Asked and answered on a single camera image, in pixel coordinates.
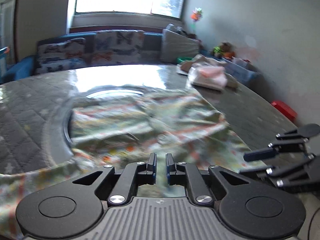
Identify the pink white packaged garment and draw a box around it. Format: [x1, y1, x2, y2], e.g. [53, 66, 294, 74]
[188, 63, 227, 91]

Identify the large butterfly print cushion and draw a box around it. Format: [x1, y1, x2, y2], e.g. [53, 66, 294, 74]
[92, 30, 145, 66]

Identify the round black induction cooker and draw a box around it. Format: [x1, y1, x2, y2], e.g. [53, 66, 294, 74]
[42, 85, 149, 166]

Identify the teddy bear green vest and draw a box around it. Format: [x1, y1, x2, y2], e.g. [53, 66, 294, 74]
[210, 42, 235, 59]

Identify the colourful pinwheel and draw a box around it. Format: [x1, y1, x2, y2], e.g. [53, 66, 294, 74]
[190, 8, 203, 34]

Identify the red plastic stool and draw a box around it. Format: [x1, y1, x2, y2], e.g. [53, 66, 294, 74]
[271, 100, 297, 122]

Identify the blue sofa bench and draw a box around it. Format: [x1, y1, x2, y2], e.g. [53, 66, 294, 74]
[0, 31, 211, 84]

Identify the grey white pillow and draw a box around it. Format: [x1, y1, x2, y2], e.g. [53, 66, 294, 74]
[160, 29, 200, 63]

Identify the green plastic basin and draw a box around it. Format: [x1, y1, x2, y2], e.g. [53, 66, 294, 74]
[176, 57, 193, 64]

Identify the black white plush toy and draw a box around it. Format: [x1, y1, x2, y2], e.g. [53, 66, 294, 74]
[166, 23, 190, 37]

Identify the colourful patterned child jacket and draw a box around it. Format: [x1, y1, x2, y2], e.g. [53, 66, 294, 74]
[1, 88, 263, 239]

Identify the clear blue storage box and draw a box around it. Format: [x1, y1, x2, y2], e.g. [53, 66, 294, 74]
[223, 59, 260, 87]

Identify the cream pink clothes pile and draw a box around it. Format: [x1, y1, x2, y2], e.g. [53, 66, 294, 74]
[177, 54, 239, 91]

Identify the small butterfly print cushion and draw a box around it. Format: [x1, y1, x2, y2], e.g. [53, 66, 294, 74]
[34, 38, 87, 75]

